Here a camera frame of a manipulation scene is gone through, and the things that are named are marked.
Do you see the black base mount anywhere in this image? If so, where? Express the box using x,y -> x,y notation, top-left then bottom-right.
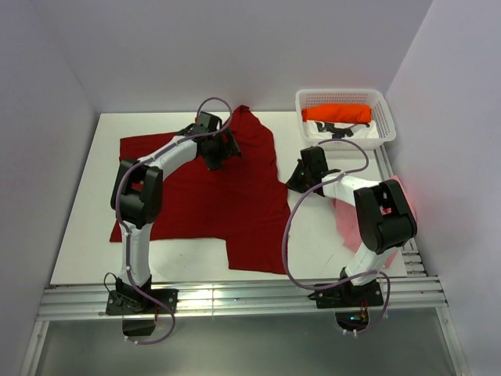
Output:
105,279 -> 178,339
308,280 -> 384,335

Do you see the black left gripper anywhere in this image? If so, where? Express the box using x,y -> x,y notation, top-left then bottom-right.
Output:
202,127 -> 242,171

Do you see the dark red t shirt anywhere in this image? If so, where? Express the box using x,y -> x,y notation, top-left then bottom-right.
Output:
108,103 -> 290,277

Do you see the white black printed t shirt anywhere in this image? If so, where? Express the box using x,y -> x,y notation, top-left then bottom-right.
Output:
303,120 -> 380,139

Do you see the aluminium rail frame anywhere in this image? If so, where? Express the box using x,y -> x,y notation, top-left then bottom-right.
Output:
19,148 -> 470,376

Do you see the rolled orange t shirt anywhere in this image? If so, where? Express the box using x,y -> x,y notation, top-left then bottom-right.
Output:
301,103 -> 372,124

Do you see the pink t shirt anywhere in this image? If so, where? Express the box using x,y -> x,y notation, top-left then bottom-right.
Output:
323,174 -> 417,276

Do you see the white plastic basket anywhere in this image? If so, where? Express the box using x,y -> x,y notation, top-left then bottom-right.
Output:
295,89 -> 396,150

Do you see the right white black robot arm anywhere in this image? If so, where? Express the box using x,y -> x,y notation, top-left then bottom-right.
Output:
282,146 -> 417,306

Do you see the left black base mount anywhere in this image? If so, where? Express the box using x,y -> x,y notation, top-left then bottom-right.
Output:
105,279 -> 178,339

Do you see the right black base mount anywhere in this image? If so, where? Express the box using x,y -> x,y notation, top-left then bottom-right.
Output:
308,280 -> 384,335

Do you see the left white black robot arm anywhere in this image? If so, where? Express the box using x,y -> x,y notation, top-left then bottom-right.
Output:
110,110 -> 242,313

